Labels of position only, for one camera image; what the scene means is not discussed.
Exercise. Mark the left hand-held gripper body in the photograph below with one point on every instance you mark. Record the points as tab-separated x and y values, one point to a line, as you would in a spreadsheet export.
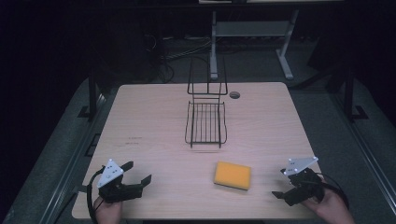
109	174

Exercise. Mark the black upright post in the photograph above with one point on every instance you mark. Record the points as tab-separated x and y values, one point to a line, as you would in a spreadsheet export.
92	96

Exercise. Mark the grey metal desk frame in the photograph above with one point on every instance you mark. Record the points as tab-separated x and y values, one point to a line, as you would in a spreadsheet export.
249	28

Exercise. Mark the yellow sponge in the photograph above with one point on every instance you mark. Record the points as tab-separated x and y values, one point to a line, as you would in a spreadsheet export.
232	174

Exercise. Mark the person's right hand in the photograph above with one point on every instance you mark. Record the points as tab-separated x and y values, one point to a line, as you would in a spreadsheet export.
331	210

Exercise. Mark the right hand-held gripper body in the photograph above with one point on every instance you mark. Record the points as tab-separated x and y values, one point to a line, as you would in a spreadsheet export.
306	186

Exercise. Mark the person's left hand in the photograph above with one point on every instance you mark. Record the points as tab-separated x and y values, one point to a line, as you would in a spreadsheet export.
107	214

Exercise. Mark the aluminium frame rail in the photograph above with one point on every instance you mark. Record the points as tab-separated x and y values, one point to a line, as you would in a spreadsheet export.
65	174
367	149

